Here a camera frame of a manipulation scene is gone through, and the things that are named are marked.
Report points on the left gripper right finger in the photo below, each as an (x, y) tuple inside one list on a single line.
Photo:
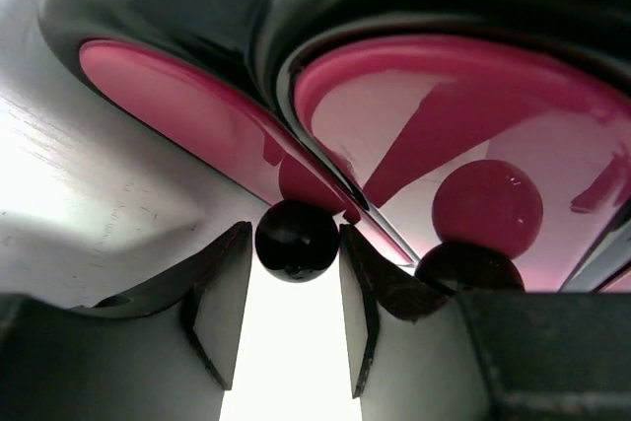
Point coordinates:
[(417, 354)]

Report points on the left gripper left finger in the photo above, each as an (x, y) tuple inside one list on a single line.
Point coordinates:
[(165, 349)]

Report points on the pink drawer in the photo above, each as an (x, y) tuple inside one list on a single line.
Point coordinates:
[(297, 238), (455, 138)]

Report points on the black drawer cabinet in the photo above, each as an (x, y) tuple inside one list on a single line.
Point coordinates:
[(259, 47)]

